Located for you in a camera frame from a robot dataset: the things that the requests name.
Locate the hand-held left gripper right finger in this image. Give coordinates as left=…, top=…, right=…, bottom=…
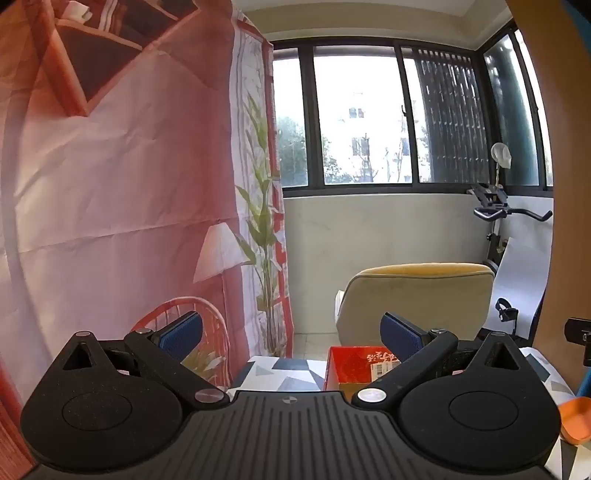
left=352, top=312, right=532, bottom=408

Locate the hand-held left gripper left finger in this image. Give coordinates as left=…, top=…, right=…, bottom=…
left=58, top=311, right=229, bottom=408

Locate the red strawberry printed box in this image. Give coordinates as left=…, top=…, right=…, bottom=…
left=325, top=346, right=403, bottom=393

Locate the beige chair with yellow trim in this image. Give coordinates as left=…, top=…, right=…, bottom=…
left=335, top=263, right=496, bottom=348

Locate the white board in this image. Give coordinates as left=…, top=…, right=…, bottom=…
left=489, top=236, right=552, bottom=347

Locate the orange bowl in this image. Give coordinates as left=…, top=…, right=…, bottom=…
left=556, top=397, right=591, bottom=446

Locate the geometric patterned tablecloth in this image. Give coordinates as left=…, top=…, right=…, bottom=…
left=226, top=346, right=591, bottom=480

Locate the black exercise bike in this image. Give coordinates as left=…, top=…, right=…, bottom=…
left=471, top=182, right=553, bottom=337

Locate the brown wooden panel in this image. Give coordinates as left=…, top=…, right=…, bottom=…
left=505, top=0, right=591, bottom=398

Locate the pink printed backdrop cloth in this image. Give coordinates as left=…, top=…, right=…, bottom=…
left=0, top=0, right=296, bottom=467

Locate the white round lamp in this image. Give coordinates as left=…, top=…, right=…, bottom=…
left=490, top=142, right=513, bottom=190

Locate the black framed window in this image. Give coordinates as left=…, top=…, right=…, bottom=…
left=271, top=23, right=555, bottom=191

